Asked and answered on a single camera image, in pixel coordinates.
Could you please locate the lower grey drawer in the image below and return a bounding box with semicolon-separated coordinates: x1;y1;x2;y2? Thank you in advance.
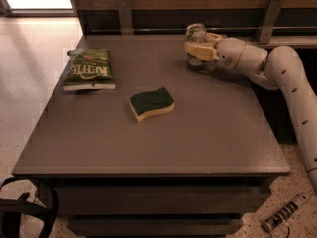
68;214;242;238

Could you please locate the grey drawer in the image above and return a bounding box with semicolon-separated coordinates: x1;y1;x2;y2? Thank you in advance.
56;187;270;215
68;214;242;238

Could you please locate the left metal bracket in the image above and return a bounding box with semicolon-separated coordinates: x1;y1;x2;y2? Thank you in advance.
116;0;134;35

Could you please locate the green chip bag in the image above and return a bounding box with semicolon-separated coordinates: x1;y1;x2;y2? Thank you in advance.
63;49;116;91

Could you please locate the right metal bracket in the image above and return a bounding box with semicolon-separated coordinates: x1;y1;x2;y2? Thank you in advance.
255;0;285;45

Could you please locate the metal bracket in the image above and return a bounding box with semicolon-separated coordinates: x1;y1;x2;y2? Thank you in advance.
116;0;134;35
255;0;285;45

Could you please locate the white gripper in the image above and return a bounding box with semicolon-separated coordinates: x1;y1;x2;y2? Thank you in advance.
184;33;268;73

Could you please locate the upper grey drawer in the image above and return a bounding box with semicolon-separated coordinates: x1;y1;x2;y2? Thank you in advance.
56;187;270;215

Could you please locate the green yellow sponge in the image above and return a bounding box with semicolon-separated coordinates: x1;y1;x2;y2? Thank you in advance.
129;87;175;122

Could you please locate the horizontal metal rail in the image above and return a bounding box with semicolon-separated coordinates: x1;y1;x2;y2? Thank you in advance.
88;26;317;36

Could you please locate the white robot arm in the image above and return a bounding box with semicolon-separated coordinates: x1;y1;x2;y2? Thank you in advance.
184;29;317;191

